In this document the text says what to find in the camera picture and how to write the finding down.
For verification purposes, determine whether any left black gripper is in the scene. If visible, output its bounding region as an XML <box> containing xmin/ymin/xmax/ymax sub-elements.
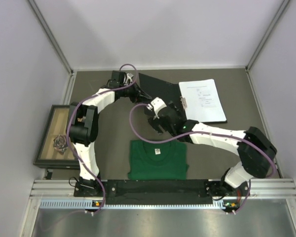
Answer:
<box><xmin>119</xmin><ymin>80</ymin><xmax>151</xmax><ymax>103</ymax></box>

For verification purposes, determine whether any white folder black inside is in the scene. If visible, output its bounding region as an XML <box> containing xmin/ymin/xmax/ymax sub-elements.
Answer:
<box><xmin>138</xmin><ymin>73</ymin><xmax>228</xmax><ymax>124</ymax></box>

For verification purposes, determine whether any white printed paper stack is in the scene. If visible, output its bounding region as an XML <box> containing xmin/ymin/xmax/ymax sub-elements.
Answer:
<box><xmin>179</xmin><ymin>79</ymin><xmax>227</xmax><ymax>123</ymax></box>

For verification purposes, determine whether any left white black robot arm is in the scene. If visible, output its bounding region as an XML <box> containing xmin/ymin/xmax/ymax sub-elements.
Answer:
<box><xmin>66</xmin><ymin>71</ymin><xmax>151</xmax><ymax>196</ymax></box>

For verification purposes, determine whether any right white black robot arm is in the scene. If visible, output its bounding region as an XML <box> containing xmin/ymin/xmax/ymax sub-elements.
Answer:
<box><xmin>145</xmin><ymin>103</ymin><xmax>277</xmax><ymax>196</ymax></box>

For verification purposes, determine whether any green folded t-shirt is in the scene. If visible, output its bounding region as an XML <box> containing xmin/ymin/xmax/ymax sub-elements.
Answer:
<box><xmin>128</xmin><ymin>140</ymin><xmax>189</xmax><ymax>181</ymax></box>

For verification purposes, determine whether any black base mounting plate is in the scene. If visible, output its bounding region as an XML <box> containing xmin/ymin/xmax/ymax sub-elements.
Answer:
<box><xmin>74</xmin><ymin>179</ymin><xmax>249</xmax><ymax>205</ymax></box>

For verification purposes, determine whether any black glass-lid display box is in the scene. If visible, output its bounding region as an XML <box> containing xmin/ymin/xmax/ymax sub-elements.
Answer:
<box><xmin>33</xmin><ymin>105</ymin><xmax>79</xmax><ymax>169</ymax></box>

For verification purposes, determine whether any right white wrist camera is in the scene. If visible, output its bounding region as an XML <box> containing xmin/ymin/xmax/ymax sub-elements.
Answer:
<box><xmin>146</xmin><ymin>97</ymin><xmax>167</xmax><ymax>118</ymax></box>

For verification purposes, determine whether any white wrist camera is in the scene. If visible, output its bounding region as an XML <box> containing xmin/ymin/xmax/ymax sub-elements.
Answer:
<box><xmin>146</xmin><ymin>97</ymin><xmax>167</xmax><ymax>118</ymax></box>
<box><xmin>124</xmin><ymin>73</ymin><xmax>134</xmax><ymax>85</ymax></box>

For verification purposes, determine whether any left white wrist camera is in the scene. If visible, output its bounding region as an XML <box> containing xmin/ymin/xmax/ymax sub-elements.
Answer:
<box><xmin>124</xmin><ymin>73</ymin><xmax>134</xmax><ymax>85</ymax></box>

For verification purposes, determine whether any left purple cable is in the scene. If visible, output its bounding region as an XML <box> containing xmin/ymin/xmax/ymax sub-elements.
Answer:
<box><xmin>66</xmin><ymin>63</ymin><xmax>139</xmax><ymax>215</ymax></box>

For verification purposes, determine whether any grey slotted cable duct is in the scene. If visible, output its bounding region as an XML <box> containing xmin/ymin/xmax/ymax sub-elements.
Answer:
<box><xmin>40</xmin><ymin>199</ymin><xmax>237</xmax><ymax>210</ymax></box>

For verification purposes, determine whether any left aluminium corner post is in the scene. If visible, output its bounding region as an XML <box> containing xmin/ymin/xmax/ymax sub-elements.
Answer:
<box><xmin>26</xmin><ymin>0</ymin><xmax>74</xmax><ymax>75</ymax></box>

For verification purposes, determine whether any aluminium corner post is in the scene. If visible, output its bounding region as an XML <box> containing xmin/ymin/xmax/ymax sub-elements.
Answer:
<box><xmin>245</xmin><ymin>0</ymin><xmax>291</xmax><ymax>73</ymax></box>
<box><xmin>26</xmin><ymin>0</ymin><xmax>74</xmax><ymax>75</ymax></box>

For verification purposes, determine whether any aluminium front rail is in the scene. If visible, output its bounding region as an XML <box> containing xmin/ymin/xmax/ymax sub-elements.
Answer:
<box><xmin>30</xmin><ymin>179</ymin><xmax>296</xmax><ymax>199</ymax></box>

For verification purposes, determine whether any right aluminium corner post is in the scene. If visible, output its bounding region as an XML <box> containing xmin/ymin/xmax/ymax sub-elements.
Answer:
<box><xmin>245</xmin><ymin>0</ymin><xmax>291</xmax><ymax>73</ymax></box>

